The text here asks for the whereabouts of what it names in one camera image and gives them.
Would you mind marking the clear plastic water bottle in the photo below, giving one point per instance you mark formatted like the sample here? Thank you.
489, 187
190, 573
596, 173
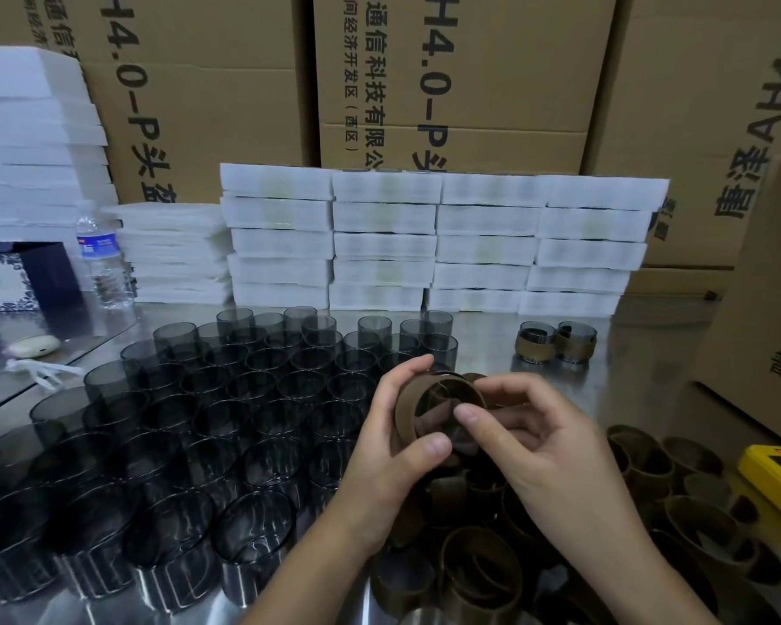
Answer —
104, 260

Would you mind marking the person's right thumb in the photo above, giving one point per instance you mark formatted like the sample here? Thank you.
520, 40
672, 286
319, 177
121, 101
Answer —
481, 417

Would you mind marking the white earbud case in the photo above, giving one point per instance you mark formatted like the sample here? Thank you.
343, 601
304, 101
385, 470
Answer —
34, 346

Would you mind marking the person's left thumb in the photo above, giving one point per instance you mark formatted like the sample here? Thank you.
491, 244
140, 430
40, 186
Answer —
426, 449

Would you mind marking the tall stack of white foam trays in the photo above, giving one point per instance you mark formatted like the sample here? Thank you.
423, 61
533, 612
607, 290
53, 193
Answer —
32, 149

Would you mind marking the person's left hand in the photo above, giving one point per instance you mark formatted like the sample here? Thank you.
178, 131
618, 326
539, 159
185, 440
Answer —
371, 475

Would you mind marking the tilted printed cardboard box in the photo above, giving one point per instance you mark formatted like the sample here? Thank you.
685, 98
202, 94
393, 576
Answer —
765, 305

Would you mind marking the glass cup with brown sleeve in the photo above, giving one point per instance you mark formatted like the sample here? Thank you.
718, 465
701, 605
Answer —
576, 348
532, 348

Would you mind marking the wall of white foam trays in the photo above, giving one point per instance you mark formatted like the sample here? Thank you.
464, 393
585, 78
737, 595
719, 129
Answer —
442, 244

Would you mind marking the dark blue patterned box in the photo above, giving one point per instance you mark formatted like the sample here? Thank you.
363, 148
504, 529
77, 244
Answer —
19, 276

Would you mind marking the yellow handheld device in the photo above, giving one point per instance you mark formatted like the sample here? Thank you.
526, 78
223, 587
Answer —
778, 478

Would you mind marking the person's left forearm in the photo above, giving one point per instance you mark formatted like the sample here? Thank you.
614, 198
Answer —
312, 572

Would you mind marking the person's right hand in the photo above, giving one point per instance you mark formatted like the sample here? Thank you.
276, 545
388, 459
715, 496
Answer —
560, 468

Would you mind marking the low stack of white foam trays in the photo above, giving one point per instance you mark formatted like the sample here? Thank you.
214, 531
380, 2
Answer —
176, 253

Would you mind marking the large printed cardboard box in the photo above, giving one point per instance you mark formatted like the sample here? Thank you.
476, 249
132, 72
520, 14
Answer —
221, 91
696, 123
494, 77

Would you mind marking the person's right forearm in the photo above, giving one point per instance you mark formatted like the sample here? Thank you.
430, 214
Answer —
612, 572

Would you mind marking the group of smoky glass cups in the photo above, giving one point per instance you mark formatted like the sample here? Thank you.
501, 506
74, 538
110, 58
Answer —
189, 436

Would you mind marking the pile of brown sleeve rings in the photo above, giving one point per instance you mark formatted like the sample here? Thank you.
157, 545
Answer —
657, 501

